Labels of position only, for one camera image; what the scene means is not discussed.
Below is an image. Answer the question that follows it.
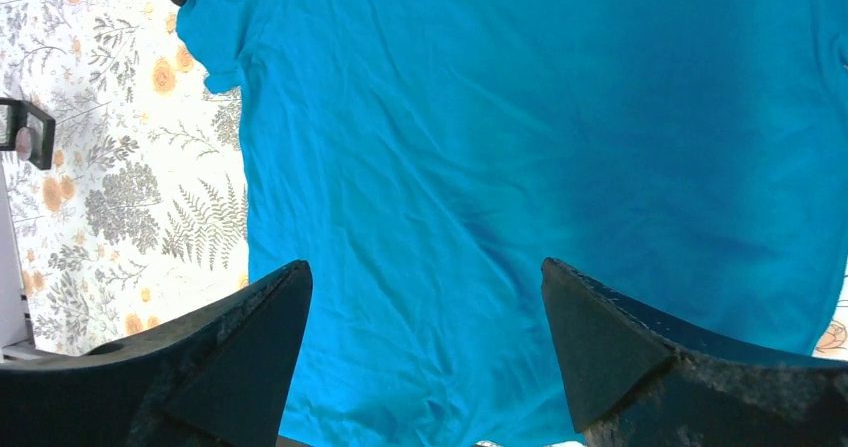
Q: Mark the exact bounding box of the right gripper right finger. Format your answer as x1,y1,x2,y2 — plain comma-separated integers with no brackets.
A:
542,258,847,446

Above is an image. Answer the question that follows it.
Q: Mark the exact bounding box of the black square frame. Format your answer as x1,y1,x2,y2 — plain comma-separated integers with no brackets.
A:
1,98,56,171

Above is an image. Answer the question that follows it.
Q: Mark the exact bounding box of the blue t-shirt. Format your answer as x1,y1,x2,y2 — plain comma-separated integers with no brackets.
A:
177,0,847,446

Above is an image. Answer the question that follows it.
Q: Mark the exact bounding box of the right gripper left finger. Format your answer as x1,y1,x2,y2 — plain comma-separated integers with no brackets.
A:
1,260,313,446

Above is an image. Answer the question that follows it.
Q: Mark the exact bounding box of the floral patterned table mat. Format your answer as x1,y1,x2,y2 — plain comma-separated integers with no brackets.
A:
1,0,248,355

